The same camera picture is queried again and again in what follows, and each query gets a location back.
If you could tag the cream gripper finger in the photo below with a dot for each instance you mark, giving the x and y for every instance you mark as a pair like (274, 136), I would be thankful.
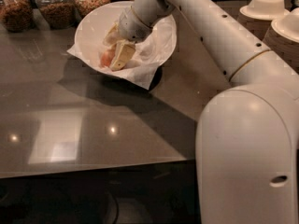
(124, 52)
(112, 36)

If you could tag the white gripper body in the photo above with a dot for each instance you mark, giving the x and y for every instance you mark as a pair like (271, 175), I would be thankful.
(132, 27)

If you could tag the red apple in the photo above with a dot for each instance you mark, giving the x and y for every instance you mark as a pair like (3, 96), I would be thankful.
(107, 57)

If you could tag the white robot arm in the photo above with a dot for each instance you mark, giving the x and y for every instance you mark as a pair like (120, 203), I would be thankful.
(247, 137)

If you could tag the white bowl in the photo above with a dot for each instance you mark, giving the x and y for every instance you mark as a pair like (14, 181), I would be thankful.
(93, 31)

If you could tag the white paper liner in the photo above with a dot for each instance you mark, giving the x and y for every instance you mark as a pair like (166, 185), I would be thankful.
(155, 47)

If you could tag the glass jar far left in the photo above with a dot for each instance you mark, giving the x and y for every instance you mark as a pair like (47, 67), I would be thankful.
(16, 15)

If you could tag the back stack of paper bowls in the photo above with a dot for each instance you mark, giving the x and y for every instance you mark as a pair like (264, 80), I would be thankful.
(257, 15)

